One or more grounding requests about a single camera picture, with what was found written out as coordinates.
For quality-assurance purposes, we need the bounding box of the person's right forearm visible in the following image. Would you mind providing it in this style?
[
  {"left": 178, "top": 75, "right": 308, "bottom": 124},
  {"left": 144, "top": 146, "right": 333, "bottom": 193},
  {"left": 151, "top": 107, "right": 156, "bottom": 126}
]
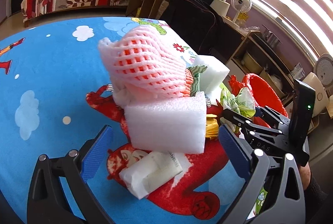
[{"left": 298, "top": 162, "right": 329, "bottom": 218}]

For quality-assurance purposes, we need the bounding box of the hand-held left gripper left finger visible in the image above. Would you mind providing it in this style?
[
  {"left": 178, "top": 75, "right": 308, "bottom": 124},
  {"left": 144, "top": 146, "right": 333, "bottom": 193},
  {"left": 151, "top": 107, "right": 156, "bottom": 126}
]
[{"left": 27, "top": 124, "right": 115, "bottom": 224}]

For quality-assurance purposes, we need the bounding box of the white rice cooker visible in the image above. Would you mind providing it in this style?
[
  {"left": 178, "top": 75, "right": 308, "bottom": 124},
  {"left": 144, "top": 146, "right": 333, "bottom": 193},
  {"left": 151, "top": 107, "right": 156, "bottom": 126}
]
[{"left": 303, "top": 54, "right": 333, "bottom": 118}]

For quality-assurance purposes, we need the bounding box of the yellow box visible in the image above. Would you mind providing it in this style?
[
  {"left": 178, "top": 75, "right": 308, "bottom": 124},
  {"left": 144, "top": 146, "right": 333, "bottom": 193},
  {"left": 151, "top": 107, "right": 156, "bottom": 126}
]
[{"left": 235, "top": 12, "right": 250, "bottom": 23}]

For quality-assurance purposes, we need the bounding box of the clear printed packet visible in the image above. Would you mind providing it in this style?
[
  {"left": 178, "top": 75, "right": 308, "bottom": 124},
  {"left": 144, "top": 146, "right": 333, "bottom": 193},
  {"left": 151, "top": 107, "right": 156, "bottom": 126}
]
[{"left": 291, "top": 63, "right": 305, "bottom": 79}]

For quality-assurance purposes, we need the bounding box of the large white foam block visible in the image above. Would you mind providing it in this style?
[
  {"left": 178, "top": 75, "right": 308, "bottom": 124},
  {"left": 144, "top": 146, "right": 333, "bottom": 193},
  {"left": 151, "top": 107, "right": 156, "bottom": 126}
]
[{"left": 124, "top": 91, "right": 207, "bottom": 155}]

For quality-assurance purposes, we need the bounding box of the wooden shelf cabinet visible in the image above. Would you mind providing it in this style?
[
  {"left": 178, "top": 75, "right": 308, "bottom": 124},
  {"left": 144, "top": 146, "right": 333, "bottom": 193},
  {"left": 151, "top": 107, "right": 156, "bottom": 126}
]
[{"left": 224, "top": 30, "right": 299, "bottom": 107}]

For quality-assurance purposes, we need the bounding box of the pink foam fruit net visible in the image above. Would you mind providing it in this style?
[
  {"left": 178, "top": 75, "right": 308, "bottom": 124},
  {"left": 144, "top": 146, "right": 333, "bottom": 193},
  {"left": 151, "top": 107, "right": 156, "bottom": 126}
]
[{"left": 98, "top": 25, "right": 187, "bottom": 100}]

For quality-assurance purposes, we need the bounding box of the white roll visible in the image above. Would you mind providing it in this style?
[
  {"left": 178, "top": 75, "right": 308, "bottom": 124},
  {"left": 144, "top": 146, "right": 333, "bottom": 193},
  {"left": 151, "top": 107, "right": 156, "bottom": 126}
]
[{"left": 210, "top": 0, "right": 231, "bottom": 16}]

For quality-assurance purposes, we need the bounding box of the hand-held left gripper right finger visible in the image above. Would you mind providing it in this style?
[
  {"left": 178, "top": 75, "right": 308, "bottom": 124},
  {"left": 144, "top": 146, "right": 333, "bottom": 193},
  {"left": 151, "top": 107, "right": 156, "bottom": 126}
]
[{"left": 218, "top": 124, "right": 306, "bottom": 224}]

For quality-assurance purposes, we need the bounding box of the green and white plastic bag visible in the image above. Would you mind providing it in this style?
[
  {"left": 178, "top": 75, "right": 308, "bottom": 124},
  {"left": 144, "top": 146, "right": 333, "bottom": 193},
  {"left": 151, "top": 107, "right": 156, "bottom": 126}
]
[{"left": 221, "top": 86, "right": 257, "bottom": 118}]

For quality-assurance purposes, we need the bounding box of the small white foam block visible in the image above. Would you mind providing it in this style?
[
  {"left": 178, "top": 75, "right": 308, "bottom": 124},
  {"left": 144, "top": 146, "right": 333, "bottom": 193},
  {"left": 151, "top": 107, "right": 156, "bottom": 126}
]
[{"left": 193, "top": 55, "right": 231, "bottom": 96}]

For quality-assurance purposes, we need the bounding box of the red bin with bag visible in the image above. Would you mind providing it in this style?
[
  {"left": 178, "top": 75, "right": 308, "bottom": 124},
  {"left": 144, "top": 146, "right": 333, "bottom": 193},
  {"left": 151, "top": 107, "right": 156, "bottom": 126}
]
[{"left": 228, "top": 73, "right": 289, "bottom": 120}]

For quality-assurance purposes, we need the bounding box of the white crumpled tissue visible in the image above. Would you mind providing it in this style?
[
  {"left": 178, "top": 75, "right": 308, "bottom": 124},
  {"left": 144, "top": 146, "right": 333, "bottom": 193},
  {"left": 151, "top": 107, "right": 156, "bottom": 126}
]
[{"left": 112, "top": 83, "right": 132, "bottom": 108}]

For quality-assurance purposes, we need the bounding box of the cream pot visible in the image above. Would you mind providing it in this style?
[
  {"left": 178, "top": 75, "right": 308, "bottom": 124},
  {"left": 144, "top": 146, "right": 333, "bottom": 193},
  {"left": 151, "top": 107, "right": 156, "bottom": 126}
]
[{"left": 242, "top": 51, "right": 263, "bottom": 73}]

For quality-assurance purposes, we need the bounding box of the white desk fan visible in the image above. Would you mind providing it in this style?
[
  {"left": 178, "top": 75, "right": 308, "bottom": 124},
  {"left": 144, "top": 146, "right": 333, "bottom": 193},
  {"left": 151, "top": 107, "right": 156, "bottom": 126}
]
[{"left": 230, "top": 0, "right": 253, "bottom": 24}]

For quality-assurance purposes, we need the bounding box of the yellow packet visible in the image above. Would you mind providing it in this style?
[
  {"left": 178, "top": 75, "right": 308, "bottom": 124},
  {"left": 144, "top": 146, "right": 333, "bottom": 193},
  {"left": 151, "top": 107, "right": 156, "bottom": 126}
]
[{"left": 205, "top": 113, "right": 225, "bottom": 140}]

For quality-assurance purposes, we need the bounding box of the white pot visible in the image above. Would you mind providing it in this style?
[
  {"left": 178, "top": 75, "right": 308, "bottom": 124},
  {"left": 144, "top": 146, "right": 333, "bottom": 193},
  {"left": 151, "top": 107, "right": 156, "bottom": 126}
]
[{"left": 268, "top": 73, "right": 285, "bottom": 89}]

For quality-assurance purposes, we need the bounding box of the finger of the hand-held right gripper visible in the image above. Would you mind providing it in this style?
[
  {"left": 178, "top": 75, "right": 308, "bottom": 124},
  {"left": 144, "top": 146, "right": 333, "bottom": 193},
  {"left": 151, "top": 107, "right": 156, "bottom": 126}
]
[
  {"left": 221, "top": 108, "right": 284, "bottom": 137},
  {"left": 253, "top": 106, "right": 290, "bottom": 129}
]

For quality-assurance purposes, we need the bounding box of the large black case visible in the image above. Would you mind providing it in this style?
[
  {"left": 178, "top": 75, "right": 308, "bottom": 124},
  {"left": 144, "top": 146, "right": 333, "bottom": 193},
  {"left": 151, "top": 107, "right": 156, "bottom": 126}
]
[{"left": 159, "top": 0, "right": 227, "bottom": 56}]

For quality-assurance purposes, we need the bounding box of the green striped cloth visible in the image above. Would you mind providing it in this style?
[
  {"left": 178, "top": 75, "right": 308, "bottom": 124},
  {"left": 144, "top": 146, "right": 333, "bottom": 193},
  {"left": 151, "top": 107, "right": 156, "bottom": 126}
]
[{"left": 187, "top": 65, "right": 209, "bottom": 97}]

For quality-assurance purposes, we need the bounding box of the blue cartoon printed blanket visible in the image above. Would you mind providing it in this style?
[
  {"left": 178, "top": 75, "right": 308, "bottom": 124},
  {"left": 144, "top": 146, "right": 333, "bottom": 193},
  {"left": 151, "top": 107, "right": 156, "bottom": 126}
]
[{"left": 0, "top": 17, "right": 264, "bottom": 224}]

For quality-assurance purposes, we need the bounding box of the metal pot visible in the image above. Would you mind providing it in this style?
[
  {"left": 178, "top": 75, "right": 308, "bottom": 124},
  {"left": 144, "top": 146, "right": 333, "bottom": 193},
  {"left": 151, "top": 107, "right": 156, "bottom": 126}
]
[{"left": 261, "top": 25, "right": 283, "bottom": 47}]

